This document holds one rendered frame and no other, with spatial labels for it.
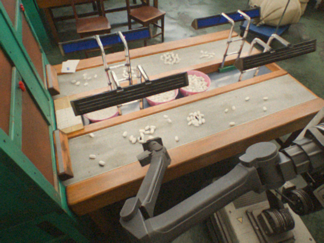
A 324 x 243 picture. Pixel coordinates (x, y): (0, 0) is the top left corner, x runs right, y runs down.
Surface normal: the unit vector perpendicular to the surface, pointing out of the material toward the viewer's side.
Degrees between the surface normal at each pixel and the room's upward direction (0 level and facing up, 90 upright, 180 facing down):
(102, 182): 0
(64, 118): 0
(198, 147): 0
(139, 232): 41
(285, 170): 56
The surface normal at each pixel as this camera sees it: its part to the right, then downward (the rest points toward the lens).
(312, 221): 0.02, -0.65
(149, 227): -0.38, -0.87
